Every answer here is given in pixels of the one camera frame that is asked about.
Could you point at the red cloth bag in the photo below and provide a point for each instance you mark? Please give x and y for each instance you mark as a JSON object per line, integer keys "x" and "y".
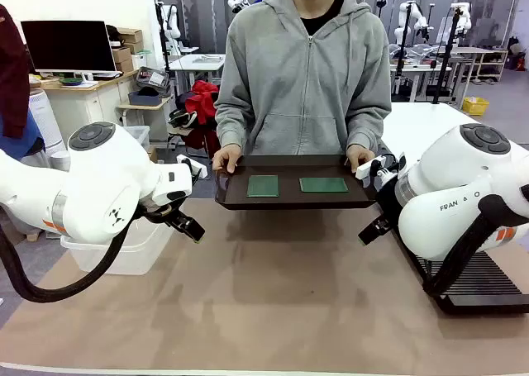
{"x": 202, "y": 101}

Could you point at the white round device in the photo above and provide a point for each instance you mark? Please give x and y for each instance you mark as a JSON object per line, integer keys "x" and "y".
{"x": 60, "y": 160}

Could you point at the person's right forearm grey sleeve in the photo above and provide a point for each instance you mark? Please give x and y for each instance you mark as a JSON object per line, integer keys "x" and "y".
{"x": 231, "y": 124}

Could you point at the dark grey bin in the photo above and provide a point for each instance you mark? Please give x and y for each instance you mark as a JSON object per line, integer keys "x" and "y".
{"x": 144, "y": 98}

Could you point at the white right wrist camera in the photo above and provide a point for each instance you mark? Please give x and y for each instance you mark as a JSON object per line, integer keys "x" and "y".
{"x": 368, "y": 168}

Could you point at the small wooden side table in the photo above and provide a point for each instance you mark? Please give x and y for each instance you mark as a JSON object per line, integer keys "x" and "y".
{"x": 144, "y": 107}

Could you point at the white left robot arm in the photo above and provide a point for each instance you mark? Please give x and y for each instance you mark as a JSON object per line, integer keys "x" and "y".
{"x": 103, "y": 177}

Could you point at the black case with label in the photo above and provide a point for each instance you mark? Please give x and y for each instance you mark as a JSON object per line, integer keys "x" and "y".
{"x": 153, "y": 77}

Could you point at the white air purifier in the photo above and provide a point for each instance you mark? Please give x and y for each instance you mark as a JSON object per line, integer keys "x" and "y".
{"x": 43, "y": 120}

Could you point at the person in maroon top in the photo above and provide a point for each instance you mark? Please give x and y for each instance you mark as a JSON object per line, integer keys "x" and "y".
{"x": 12, "y": 82}

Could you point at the black computer monitor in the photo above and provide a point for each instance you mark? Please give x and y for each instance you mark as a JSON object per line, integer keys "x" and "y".
{"x": 68, "y": 45}

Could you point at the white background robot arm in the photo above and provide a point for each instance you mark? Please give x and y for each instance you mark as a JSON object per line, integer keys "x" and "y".
{"x": 411, "y": 20}
{"x": 463, "y": 18}
{"x": 171, "y": 20}

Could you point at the black tripod stand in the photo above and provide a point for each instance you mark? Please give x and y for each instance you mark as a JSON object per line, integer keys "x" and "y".
{"x": 446, "y": 62}
{"x": 403, "y": 49}

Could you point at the large cardboard box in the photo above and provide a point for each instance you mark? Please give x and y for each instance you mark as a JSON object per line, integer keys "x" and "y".
{"x": 153, "y": 153}

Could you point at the person's right hand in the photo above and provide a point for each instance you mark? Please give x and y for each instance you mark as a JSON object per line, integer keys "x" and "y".
{"x": 226, "y": 158}

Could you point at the clear plastic box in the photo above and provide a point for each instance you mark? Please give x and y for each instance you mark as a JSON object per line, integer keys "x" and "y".
{"x": 132, "y": 256}

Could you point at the green bowl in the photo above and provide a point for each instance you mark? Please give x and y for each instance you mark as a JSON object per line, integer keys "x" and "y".
{"x": 71, "y": 80}

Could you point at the yellow plastic basket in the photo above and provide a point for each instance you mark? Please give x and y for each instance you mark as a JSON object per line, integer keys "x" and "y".
{"x": 475, "y": 106}

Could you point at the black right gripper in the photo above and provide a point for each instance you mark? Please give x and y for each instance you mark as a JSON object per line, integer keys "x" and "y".
{"x": 387, "y": 204}

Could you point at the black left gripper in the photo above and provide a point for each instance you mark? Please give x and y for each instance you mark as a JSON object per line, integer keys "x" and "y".
{"x": 161, "y": 215}

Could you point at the person's left hand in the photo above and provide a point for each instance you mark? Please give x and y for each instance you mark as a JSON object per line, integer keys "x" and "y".
{"x": 359, "y": 155}

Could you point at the green rectangular PCB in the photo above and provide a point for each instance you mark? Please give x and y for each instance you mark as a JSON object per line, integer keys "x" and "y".
{"x": 324, "y": 185}

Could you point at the dark brown plastic tray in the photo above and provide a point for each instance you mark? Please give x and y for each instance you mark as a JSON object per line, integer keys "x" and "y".
{"x": 289, "y": 202}

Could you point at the green square PCB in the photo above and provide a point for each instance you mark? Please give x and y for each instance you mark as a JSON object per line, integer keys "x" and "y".
{"x": 263, "y": 186}

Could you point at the stacked cardboard boxes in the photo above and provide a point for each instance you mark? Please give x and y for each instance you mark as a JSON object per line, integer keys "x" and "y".
{"x": 126, "y": 49}

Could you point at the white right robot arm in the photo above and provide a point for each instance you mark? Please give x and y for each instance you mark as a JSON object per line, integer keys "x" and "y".
{"x": 454, "y": 177}

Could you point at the person's left forearm grey sleeve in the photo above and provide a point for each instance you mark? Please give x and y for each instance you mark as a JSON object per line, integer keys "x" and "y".
{"x": 370, "y": 124}

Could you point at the wooden top white desk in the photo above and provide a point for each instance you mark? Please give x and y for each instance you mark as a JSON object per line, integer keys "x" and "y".
{"x": 91, "y": 103}

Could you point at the person in grey hoodie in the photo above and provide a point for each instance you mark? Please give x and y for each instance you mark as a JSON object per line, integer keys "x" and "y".
{"x": 301, "y": 82}

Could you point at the black slotted PCB rack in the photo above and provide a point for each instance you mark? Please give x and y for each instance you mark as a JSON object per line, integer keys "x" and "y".
{"x": 483, "y": 285}

